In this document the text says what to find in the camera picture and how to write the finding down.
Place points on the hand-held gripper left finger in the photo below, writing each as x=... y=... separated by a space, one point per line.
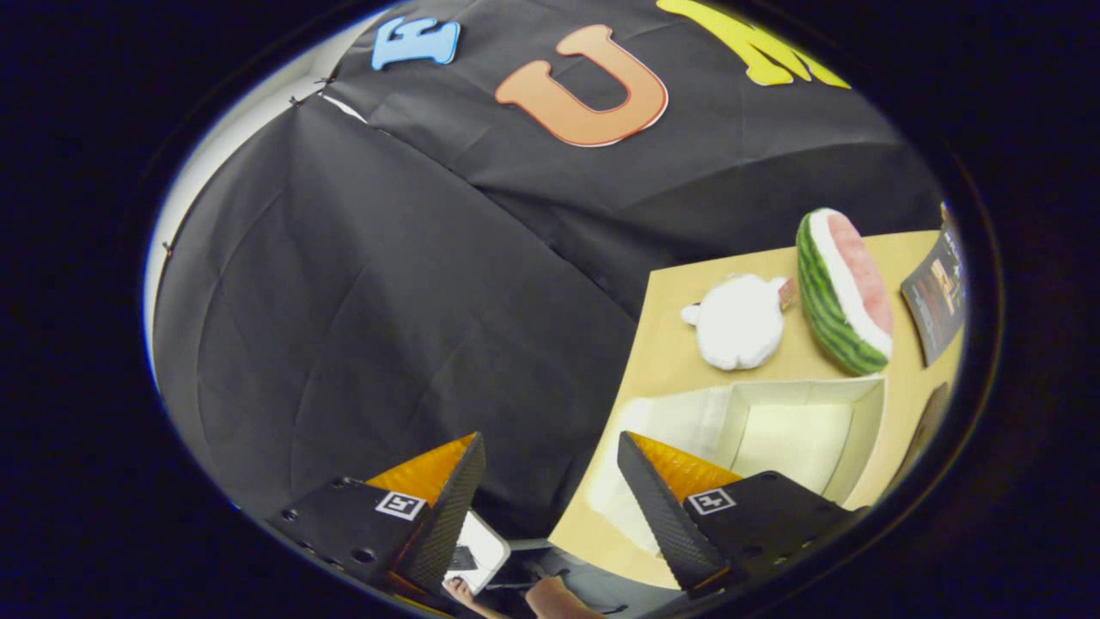
x=447 y=524

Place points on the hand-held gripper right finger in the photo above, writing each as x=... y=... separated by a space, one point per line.
x=666 y=524

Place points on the white rounded device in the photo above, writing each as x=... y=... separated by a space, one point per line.
x=481 y=542

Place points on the white plush toy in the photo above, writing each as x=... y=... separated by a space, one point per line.
x=739 y=322

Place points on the brown fuzzy shoe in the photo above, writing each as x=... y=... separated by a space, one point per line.
x=928 y=425

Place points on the black cover book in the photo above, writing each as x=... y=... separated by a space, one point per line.
x=937 y=297

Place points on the watermelon slice plush toy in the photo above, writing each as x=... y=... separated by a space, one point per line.
x=838 y=301

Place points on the beige fabric storage box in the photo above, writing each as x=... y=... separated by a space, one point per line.
x=799 y=434

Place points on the black backdrop cloth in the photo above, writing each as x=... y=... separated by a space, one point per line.
x=344 y=301

